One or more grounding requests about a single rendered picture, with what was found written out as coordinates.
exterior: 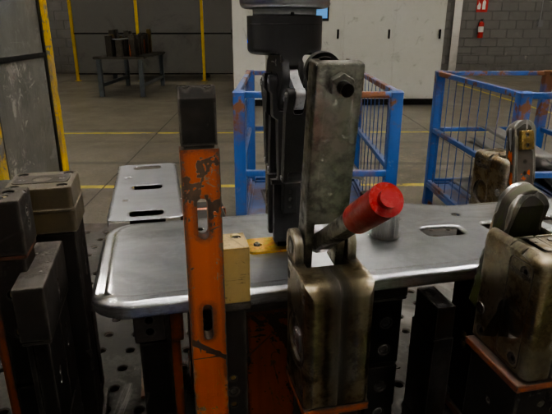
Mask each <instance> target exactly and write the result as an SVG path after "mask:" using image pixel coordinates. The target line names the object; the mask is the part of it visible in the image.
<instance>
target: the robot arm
mask: <svg viewBox="0 0 552 414"><path fill-rule="evenodd" d="M239 3H240V6H241V8H244V9H251V10H253V16H246V23H247V49H248V51H249V53H251V54H255V55H268V58H267V68H266V72H264V73H263V74H262V77H261V79H260V86H261V93H262V104H263V127H264V162H265V163H267V164H268V166H267V170H268V172H269V173H267V179H268V231H269V233H273V240H274V241H275V242H285V241H286V240H287V231H288V229H289V228H298V227H299V213H300V201H301V175H302V163H303V150H304V137H305V124H306V99H307V80H306V78H305V76H304V62H303V61H302V60H303V56H304V55H311V54H313V53H315V52H318V51H321V49H322V20H323V16H317V15H316V10H317V9H325V8H328V7H329V6H330V0H239Z"/></svg>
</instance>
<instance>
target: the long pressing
mask: <svg viewBox="0 0 552 414"><path fill-rule="evenodd" d="M497 203H498V202H488V203H477V204H467V205H425V204H411V203H403V207H402V210H401V212H400V219H399V229H398V239H396V240H394V241H381V240H377V239H374V238H373V237H372V236H371V230H370V231H368V232H365V233H362V234H356V257H357V259H358V260H359V261H360V262H361V263H362V264H363V265H364V266H365V267H366V268H367V269H368V270H369V272H370V273H371V274H372V275H373V277H374V279H375V291H380V290H387V289H395V288H408V287H415V286H423V285H430V284H437V283H451V282H458V281H466V280H473V279H474V276H475V275H476V269H477V266H478V263H479V260H480V257H481V253H482V250H483V249H484V248H485V240H486V237H487V233H488V231H489V229H488V228H486V227H484V226H483V224H491V221H492V218H493V216H494V212H495V208H496V205H497ZM452 214H458V216H455V215H452ZM222 220H223V234H229V233H239V232H243V234H244V236H245V238H246V239H251V238H262V237H272V236H273V233H269V231H268V214H248V215H238V216H227V217H222ZM437 228H456V229H457V230H459V231H460V232H462V233H463V234H461V235H452V236H443V237H431V236H428V235H426V234H424V233H423V232H422V230H428V229H437ZM328 265H334V264H333V262H332V261H331V259H330V258H329V255H328V254H327V251H326V252H320V253H315V252H313V251H312V261H311V267H320V266H328ZM250 276H251V304H252V305H259V304H266V303H273V302H281V301H288V253H287V252H286V251H285V252H277V253H268V254H259V255H252V254H250ZM91 305H92V308H93V310H94V311H95V312H96V313H98V314H99V315H101V316H104V317H108V318H112V319H119V320H128V319H138V318H145V317H152V316H160V315H173V314H181V313H187V312H189V301H188V288H187V276H186V250H185V238H184V224H183V220H175V221H164V222H153V223H134V224H129V225H126V226H122V227H119V228H116V229H114V230H112V231H111V232H110V233H108V234H107V235H106V236H105V238H104V240H103V247H102V251H101V255H100V259H99V266H98V269H97V274H96V277H95V281H94V288H93V291H92V296H91Z"/></svg>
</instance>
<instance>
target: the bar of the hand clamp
mask: <svg viewBox="0 0 552 414"><path fill-rule="evenodd" d="M364 73H365V63H364V62H362V61H360V60H356V59H355V58H346V60H338V58H337V57H336V56H334V55H333V54H332V53H330V52H328V51H318V52H315V53H313V54H311V55H310V56H309V57H308V59H307V60H306V63H305V66H304V76H305V78H306V80H307V81H308V86H307V99H306V124H305V137H304V150H303V163H302V175H301V201H300V213H299V227H298V228H299V230H300V231H301V234H302V237H303V242H304V264H305V266H306V267H307V268H311V261H312V251H313V241H314V230H315V225H317V224H327V223H331V222H332V221H334V220H335V219H336V218H337V217H338V216H340V215H341V214H343V211H344V210H345V209H346V208H347V206H349V201H350V194H351V187H352V173H353V166H354V158H355V151H356V144H357V130H358V123H359V116H360V108H361V95H362V87H363V80H364ZM344 244H345V241H342V242H340V243H339V244H337V245H336V246H334V248H332V249H330V250H328V251H327V254H328V255H329V258H330V259H331V261H332V262H333V265H342V264H343V252H344Z"/></svg>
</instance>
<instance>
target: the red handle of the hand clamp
mask: <svg viewBox="0 0 552 414"><path fill-rule="evenodd" d="M403 203H404V201H403V194H402V192H401V191H400V190H399V189H398V188H397V187H396V186H395V185H394V184H392V183H389V182H380V183H378V184H376V185H374V186H373V187H371V188H370V189H369V190H368V191H367V192H366V193H364V194H363V195H361V196H360V197H359V198H357V199H356V200H355V201H353V202H352V203H351V204H350V205H349V206H347V208H346V209H345V210H344V211H343V214H341V215H340V216H338V217H337V218H336V219H335V220H334V221H332V222H331V223H329V224H328V225H327V226H325V227H324V228H322V229H321V230H319V231H318V232H316V233H315V234H314V241H313V252H315V253H320V252H326V251H328V250H330V249H332V248H334V246H336V245H337V244H339V243H340V242H343V241H345V240H346V239H348V238H349V237H351V236H353V235H355V234H362V233H365V232H368V231H370V230H371V229H372V228H375V227H377V226H379V225H380V224H382V223H384V222H386V221H388V220H389V219H391V218H393V217H395V216H396V215H398V214H399V213H400V212H401V210H402V209H403Z"/></svg>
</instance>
